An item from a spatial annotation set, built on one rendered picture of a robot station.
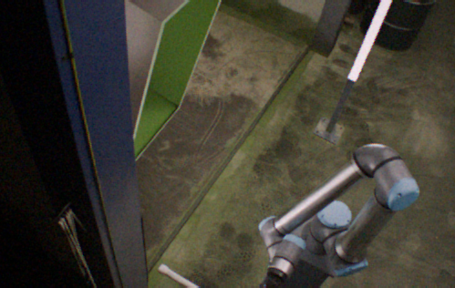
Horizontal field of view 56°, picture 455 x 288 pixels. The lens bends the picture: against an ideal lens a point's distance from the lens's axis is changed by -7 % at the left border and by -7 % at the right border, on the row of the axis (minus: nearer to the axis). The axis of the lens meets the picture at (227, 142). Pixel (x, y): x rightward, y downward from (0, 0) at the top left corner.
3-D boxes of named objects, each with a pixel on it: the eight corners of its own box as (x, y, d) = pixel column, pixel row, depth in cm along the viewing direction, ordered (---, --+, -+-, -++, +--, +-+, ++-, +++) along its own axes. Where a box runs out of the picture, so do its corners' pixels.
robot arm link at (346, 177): (376, 126, 152) (251, 225, 187) (393, 155, 145) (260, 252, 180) (391, 132, 159) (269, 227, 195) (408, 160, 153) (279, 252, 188)
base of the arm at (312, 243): (343, 231, 225) (349, 222, 217) (328, 262, 214) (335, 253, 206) (310, 214, 229) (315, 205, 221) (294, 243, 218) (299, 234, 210)
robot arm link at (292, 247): (304, 250, 175) (310, 240, 167) (290, 275, 168) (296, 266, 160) (283, 239, 177) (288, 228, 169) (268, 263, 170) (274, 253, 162)
